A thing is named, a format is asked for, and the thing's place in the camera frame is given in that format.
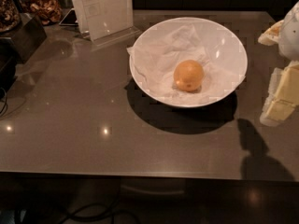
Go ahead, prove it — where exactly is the glass jar of nuts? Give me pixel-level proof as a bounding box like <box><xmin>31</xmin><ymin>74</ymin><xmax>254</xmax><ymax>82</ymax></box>
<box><xmin>0</xmin><ymin>0</ymin><xmax>21</xmax><ymax>33</ymax></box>

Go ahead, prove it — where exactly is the orange fruit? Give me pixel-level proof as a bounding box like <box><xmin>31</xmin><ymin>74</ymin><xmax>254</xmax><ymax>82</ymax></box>
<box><xmin>173</xmin><ymin>60</ymin><xmax>205</xmax><ymax>91</ymax></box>

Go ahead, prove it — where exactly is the white bowl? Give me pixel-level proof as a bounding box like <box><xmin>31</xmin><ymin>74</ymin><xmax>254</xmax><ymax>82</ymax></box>
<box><xmin>128</xmin><ymin>16</ymin><xmax>249</xmax><ymax>108</ymax></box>

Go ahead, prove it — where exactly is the dark smartphone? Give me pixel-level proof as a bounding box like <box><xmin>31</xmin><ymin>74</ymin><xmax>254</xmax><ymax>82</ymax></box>
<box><xmin>59</xmin><ymin>8</ymin><xmax>78</xmax><ymax>26</ymax></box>

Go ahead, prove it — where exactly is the clear acrylic sign holder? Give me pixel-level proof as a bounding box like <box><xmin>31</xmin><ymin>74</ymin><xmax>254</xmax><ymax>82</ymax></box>
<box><xmin>72</xmin><ymin>0</ymin><xmax>140</xmax><ymax>47</ymax></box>

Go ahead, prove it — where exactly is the dark box stand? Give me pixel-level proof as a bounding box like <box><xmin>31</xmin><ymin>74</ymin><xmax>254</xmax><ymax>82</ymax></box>
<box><xmin>0</xmin><ymin>13</ymin><xmax>47</xmax><ymax>91</ymax></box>

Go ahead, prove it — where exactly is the dried fruit snack pile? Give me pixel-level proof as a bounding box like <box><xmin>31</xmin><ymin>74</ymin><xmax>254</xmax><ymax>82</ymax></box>
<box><xmin>29</xmin><ymin>0</ymin><xmax>63</xmax><ymax>25</ymax></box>

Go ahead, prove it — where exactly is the white paper napkin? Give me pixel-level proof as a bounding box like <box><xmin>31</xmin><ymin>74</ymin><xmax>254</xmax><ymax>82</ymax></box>
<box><xmin>126</xmin><ymin>23</ymin><xmax>242</xmax><ymax>105</ymax></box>

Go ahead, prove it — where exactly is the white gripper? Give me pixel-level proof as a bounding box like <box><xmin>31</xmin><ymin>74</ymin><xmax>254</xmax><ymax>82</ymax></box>
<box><xmin>258</xmin><ymin>2</ymin><xmax>299</xmax><ymax>127</ymax></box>

